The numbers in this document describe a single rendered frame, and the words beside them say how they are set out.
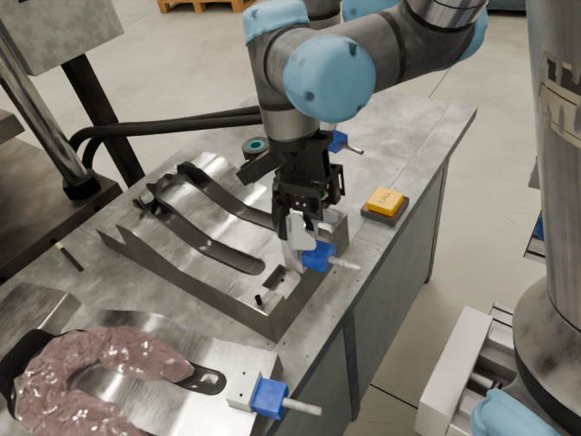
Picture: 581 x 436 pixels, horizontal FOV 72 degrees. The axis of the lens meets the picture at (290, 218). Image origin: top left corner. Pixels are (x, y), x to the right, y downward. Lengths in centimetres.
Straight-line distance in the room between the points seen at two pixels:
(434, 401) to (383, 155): 72
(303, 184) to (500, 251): 151
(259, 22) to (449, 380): 43
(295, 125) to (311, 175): 8
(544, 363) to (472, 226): 187
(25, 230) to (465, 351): 108
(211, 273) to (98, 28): 86
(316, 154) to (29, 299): 57
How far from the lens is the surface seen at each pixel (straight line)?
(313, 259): 64
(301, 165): 56
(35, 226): 126
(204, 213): 84
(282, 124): 51
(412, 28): 44
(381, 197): 89
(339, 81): 38
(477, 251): 195
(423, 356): 162
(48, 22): 130
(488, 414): 22
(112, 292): 93
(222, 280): 72
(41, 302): 83
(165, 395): 67
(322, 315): 75
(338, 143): 88
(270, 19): 48
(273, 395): 62
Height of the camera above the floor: 143
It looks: 43 degrees down
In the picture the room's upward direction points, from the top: 12 degrees counter-clockwise
